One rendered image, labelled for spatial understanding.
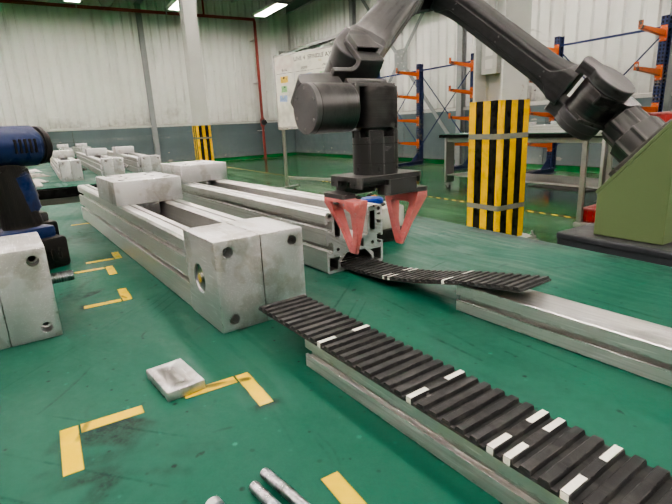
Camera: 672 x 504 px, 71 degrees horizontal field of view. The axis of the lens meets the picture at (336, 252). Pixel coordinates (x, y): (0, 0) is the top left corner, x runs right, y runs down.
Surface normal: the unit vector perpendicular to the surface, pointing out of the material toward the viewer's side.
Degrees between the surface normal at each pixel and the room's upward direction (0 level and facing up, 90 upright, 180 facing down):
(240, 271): 90
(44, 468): 0
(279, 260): 90
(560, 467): 0
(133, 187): 90
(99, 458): 0
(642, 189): 90
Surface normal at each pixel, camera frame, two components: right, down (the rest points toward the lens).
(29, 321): 0.58, 0.18
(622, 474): -0.04, -0.97
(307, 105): -0.84, 0.18
